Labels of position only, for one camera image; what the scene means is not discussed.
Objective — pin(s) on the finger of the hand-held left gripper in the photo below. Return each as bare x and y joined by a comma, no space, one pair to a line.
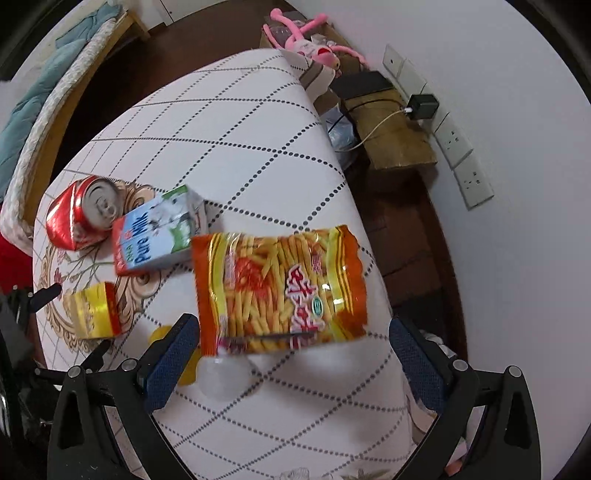
98,354
44,297

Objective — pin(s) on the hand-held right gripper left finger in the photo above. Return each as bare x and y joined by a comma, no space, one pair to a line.
170,364

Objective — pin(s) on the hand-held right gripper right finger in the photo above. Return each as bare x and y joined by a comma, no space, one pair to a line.
416,367

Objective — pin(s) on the orange snack packet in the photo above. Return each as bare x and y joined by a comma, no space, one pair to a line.
277,286

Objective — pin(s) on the small yellow red box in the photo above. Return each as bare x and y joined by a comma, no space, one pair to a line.
92,309

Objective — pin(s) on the red cloth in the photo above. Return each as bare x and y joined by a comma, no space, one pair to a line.
13,261

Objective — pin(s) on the yellow jelly cup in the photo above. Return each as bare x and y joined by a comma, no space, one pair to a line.
221,376

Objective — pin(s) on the crushed red drink can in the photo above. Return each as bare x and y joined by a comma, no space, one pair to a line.
81,212

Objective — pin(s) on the blue white milk carton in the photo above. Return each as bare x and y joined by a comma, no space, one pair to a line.
157,230

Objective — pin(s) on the teal blanket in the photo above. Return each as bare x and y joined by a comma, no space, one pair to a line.
41,87

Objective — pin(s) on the wooden bed with mattress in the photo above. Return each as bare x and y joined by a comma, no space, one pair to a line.
69,87

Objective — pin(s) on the white dotted tablecloth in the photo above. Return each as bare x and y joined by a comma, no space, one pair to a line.
221,152

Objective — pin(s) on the clear plastic bag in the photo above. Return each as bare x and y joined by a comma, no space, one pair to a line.
340,134

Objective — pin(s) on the black charger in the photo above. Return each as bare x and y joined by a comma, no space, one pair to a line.
424,107

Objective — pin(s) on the black flat box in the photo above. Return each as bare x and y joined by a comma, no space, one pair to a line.
362,85

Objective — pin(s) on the pink plush toy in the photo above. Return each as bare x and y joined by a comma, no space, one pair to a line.
307,39

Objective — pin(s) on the white wall socket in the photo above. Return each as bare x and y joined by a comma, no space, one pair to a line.
472,180
455,136

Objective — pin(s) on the white wall switch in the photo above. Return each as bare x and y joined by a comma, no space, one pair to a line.
393,60

